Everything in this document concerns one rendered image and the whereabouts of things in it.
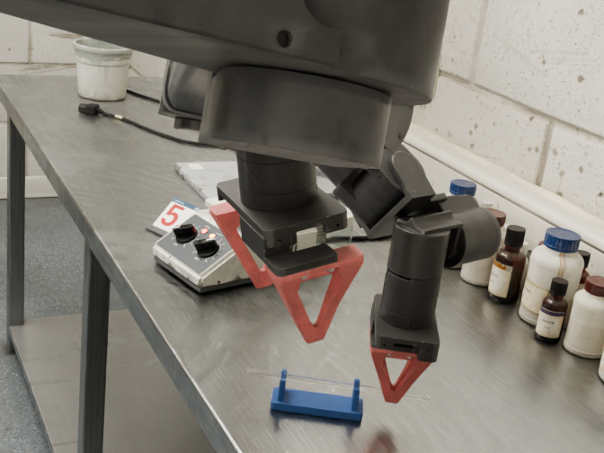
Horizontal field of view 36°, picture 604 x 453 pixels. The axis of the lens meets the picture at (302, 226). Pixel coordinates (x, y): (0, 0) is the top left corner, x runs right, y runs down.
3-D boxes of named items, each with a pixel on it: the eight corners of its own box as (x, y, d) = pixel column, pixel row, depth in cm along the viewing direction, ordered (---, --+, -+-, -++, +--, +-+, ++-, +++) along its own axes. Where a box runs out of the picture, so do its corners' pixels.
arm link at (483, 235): (342, 198, 99) (386, 151, 93) (416, 186, 106) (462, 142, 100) (393, 295, 95) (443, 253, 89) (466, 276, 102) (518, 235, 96)
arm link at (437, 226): (384, 209, 93) (425, 229, 89) (430, 201, 97) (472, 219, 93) (374, 272, 95) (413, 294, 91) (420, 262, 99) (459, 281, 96)
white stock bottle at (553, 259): (563, 310, 133) (582, 226, 129) (575, 333, 126) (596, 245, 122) (513, 305, 133) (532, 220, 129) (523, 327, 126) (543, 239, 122)
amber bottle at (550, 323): (538, 329, 126) (551, 272, 124) (563, 337, 125) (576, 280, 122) (530, 337, 124) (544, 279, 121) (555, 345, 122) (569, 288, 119)
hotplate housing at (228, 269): (199, 297, 124) (203, 242, 121) (150, 261, 133) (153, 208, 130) (325, 270, 137) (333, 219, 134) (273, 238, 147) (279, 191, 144)
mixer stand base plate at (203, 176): (208, 203, 159) (208, 197, 158) (173, 167, 175) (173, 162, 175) (359, 196, 172) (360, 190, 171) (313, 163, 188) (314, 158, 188)
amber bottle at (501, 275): (508, 290, 138) (522, 222, 134) (522, 303, 134) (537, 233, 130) (481, 291, 136) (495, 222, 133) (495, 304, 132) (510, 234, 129)
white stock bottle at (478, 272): (507, 287, 139) (521, 219, 135) (471, 288, 137) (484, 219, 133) (487, 270, 144) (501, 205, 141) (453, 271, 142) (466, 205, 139)
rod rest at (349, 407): (270, 410, 99) (273, 381, 98) (272, 394, 103) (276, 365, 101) (361, 422, 99) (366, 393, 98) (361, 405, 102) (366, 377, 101)
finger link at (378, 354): (420, 383, 104) (434, 308, 101) (423, 417, 97) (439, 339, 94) (359, 375, 104) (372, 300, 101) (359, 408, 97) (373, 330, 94)
